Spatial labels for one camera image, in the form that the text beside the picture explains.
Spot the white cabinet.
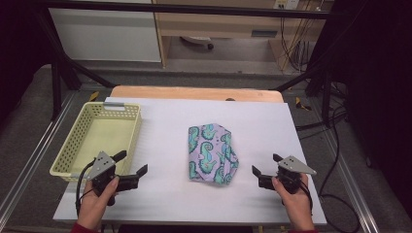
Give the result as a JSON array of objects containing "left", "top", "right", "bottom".
[{"left": 48, "top": 0, "right": 162, "bottom": 63}]

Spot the black cable on floor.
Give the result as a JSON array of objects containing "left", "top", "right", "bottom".
[{"left": 295, "top": 105, "right": 361, "bottom": 233}]

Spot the bundle of hanging cables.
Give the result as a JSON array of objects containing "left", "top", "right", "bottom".
[{"left": 279, "top": 17, "right": 318, "bottom": 73}]

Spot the wooden table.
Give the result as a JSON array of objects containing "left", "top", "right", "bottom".
[{"left": 110, "top": 84, "right": 285, "bottom": 104}]

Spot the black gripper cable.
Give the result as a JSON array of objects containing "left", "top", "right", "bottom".
[
  {"left": 75, "top": 158, "right": 98, "bottom": 217},
  {"left": 299, "top": 181, "right": 315, "bottom": 216}
]

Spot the office chair base with caster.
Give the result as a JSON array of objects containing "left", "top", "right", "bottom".
[{"left": 179, "top": 35, "right": 215, "bottom": 50}]

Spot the white table mat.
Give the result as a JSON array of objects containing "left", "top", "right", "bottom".
[{"left": 52, "top": 96, "right": 328, "bottom": 226}]

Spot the white power strip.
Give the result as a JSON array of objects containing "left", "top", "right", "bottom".
[{"left": 273, "top": 0, "right": 300, "bottom": 11}]

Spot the purple seahorse print cloth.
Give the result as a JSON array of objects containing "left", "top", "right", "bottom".
[{"left": 188, "top": 122, "right": 240, "bottom": 186}]

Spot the aluminium floor rail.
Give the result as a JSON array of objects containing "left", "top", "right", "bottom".
[
  {"left": 0, "top": 91, "right": 78, "bottom": 224},
  {"left": 309, "top": 96, "right": 381, "bottom": 233}
]

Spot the black diagonal frame strut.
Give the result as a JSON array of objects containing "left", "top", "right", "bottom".
[
  {"left": 273, "top": 69, "right": 326, "bottom": 93},
  {"left": 35, "top": 9, "right": 117, "bottom": 89}
]

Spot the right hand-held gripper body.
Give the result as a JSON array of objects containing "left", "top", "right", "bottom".
[{"left": 257, "top": 155, "right": 318, "bottom": 196}]

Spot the light wooden desk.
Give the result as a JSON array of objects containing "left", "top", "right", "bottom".
[{"left": 152, "top": 0, "right": 334, "bottom": 70}]

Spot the black horizontal frame bar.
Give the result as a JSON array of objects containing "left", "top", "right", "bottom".
[{"left": 42, "top": 0, "right": 336, "bottom": 20}]

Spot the pale yellow perforated plastic basket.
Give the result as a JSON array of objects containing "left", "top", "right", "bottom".
[{"left": 49, "top": 101, "right": 143, "bottom": 183}]

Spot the black upright frame post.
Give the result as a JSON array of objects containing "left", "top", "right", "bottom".
[
  {"left": 322, "top": 71, "right": 333, "bottom": 129},
  {"left": 51, "top": 61, "right": 63, "bottom": 121}
]

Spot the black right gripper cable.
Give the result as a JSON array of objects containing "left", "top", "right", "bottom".
[{"left": 299, "top": 181, "right": 315, "bottom": 216}]

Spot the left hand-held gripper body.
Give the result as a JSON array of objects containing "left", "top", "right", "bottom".
[{"left": 86, "top": 150, "right": 141, "bottom": 207}]

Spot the person's left hand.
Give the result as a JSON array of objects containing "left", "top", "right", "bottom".
[{"left": 76, "top": 176, "right": 120, "bottom": 231}]

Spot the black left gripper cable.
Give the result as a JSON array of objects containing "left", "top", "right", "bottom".
[{"left": 75, "top": 158, "right": 98, "bottom": 217}]

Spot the person's right hand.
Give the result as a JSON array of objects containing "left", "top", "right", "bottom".
[{"left": 271, "top": 173, "right": 316, "bottom": 231}]

